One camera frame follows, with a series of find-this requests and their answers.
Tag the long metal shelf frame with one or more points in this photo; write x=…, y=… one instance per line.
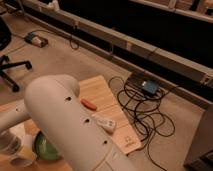
x=165, y=67

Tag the yellow white ceramic cup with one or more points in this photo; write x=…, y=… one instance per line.
x=25, y=156

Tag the small blue grey device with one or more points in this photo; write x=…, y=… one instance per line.
x=36, y=40

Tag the clear glass jar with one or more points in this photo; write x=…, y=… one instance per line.
x=9, y=143

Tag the light wooden board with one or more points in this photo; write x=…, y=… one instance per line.
x=97, y=92

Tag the green ceramic bowl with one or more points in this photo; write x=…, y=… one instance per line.
x=44, y=149

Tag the dark cabinet corner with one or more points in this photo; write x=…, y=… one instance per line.
x=200, y=154

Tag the blue black power adapter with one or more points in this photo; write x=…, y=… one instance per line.
x=150, y=87

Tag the white remote controller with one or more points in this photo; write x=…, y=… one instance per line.
x=107, y=124

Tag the orange red marker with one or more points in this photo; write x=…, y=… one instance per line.
x=88, y=105

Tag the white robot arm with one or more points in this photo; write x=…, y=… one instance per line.
x=52, y=103

